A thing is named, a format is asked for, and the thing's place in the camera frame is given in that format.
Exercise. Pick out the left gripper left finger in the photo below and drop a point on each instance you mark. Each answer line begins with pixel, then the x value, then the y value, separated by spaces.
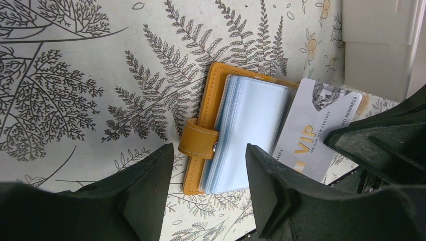
pixel 128 205

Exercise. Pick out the white plastic tray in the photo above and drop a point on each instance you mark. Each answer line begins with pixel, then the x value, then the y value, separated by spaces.
pixel 381 39

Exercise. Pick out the floral table mat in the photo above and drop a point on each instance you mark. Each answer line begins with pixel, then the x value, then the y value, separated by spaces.
pixel 89 88

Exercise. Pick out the orange leather card holder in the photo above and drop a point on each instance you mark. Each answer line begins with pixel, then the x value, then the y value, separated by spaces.
pixel 238 107

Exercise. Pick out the silver VIP card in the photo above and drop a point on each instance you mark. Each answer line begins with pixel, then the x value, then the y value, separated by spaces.
pixel 316 110

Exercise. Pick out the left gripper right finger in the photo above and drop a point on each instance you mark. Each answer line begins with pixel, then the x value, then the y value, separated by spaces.
pixel 288 205

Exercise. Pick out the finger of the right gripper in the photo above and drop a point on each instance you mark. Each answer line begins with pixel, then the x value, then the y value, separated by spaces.
pixel 390 144

